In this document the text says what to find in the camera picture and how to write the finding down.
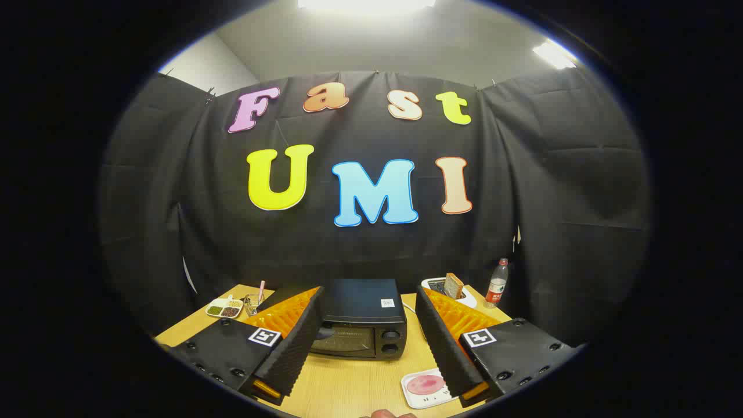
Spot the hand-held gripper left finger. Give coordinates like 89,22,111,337
168,286,326,406

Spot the long ceiling light panel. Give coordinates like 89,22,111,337
298,0,436,15

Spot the white square plate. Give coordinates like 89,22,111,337
401,367,459,409

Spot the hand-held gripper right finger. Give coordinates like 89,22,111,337
414,284,581,408

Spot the clear water bottle red label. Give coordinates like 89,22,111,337
485,258,510,308

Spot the small ceiling light panel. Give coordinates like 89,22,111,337
533,39,578,70

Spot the black toaster oven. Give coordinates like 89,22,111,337
311,278,408,361

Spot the white divided dish of beans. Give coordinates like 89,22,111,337
205,296,244,319

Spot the white pop-up toaster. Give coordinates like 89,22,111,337
421,278,478,309

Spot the pink ham slice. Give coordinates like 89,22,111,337
406,374,445,395

